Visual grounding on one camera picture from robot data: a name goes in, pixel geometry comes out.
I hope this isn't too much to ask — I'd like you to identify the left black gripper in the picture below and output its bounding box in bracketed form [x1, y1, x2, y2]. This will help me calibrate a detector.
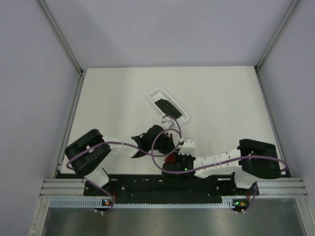
[149, 132, 177, 155]

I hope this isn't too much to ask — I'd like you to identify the red leather card holder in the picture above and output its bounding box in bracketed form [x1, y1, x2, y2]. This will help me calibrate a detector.
[164, 153, 176, 163]

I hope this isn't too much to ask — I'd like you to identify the white plastic tray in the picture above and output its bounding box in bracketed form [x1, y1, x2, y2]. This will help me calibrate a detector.
[147, 88, 189, 125]

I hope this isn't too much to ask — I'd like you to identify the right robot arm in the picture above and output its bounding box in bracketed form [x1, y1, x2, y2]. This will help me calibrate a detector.
[161, 138, 282, 195]

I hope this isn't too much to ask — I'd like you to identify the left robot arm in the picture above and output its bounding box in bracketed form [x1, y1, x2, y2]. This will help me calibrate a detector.
[65, 125, 175, 195]

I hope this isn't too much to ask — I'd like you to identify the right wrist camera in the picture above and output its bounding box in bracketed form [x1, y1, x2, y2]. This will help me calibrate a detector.
[178, 138, 195, 155]

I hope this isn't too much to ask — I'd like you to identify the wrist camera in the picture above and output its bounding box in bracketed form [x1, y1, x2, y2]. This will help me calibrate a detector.
[178, 138, 195, 155]
[160, 118, 176, 129]

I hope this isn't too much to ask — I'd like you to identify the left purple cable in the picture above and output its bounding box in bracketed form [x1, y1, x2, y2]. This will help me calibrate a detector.
[66, 115, 185, 170]

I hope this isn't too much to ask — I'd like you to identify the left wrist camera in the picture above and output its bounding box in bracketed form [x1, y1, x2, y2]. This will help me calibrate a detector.
[160, 118, 176, 129]

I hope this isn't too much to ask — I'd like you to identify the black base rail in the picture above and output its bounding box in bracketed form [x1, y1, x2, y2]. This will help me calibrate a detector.
[83, 174, 261, 204]

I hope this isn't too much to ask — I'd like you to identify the white cable duct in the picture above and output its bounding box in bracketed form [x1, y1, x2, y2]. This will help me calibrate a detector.
[49, 196, 248, 209]

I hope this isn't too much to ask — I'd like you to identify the right aluminium frame post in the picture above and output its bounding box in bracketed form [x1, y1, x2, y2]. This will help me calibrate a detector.
[255, 0, 301, 73]

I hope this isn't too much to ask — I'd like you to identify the aluminium frame post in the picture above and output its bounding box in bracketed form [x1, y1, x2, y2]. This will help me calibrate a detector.
[36, 0, 84, 75]
[255, 0, 301, 73]

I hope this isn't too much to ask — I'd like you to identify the left aluminium frame post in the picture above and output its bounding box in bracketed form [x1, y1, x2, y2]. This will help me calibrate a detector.
[36, 0, 84, 75]

